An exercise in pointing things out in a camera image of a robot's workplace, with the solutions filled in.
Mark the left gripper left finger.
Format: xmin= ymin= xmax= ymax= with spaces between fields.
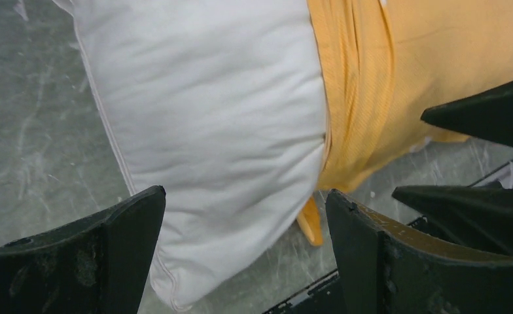
xmin=0 ymin=186 xmax=166 ymax=314

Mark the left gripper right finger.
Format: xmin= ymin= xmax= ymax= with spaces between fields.
xmin=325 ymin=188 xmax=513 ymax=314

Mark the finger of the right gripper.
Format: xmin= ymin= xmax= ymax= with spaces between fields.
xmin=392 ymin=186 xmax=513 ymax=256
xmin=421 ymin=81 xmax=513 ymax=147

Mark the orange Mickey Mouse pillowcase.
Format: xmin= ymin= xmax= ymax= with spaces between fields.
xmin=295 ymin=0 xmax=513 ymax=247

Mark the white pillow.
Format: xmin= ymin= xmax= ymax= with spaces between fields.
xmin=58 ymin=1 xmax=327 ymax=311

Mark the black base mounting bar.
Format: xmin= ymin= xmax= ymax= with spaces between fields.
xmin=262 ymin=179 xmax=513 ymax=314

